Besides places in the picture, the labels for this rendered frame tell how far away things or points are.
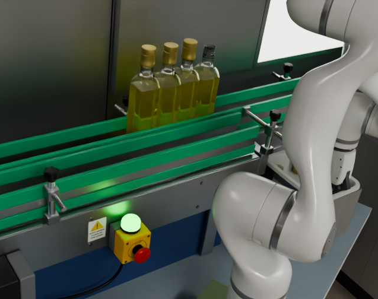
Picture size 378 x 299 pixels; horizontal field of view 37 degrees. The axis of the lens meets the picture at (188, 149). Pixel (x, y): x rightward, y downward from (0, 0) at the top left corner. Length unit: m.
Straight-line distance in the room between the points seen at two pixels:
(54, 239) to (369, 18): 0.76
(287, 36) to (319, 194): 0.86
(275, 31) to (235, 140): 0.44
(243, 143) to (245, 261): 0.43
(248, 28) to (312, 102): 0.68
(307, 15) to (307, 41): 0.84
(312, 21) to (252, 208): 0.34
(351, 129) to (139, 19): 0.58
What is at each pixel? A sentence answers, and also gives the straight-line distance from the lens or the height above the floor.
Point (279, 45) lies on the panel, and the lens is 1.78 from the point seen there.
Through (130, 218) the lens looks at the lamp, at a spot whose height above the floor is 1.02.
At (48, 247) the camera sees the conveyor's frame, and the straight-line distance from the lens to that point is 1.26.
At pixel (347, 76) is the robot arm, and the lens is 1.00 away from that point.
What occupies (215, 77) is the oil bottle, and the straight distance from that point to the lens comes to 1.42.
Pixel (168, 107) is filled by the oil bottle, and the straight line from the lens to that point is 1.38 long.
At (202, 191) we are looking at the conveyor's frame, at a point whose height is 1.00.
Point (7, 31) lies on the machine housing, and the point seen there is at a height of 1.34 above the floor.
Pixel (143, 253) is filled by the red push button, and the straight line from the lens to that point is 1.26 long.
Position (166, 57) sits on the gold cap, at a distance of 1.33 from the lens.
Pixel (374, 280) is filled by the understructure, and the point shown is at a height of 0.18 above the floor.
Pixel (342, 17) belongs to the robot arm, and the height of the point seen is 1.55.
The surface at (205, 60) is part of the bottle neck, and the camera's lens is 1.41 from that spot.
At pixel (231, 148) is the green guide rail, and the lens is 1.43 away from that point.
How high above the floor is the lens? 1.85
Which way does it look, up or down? 33 degrees down
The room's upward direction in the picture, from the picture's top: 9 degrees clockwise
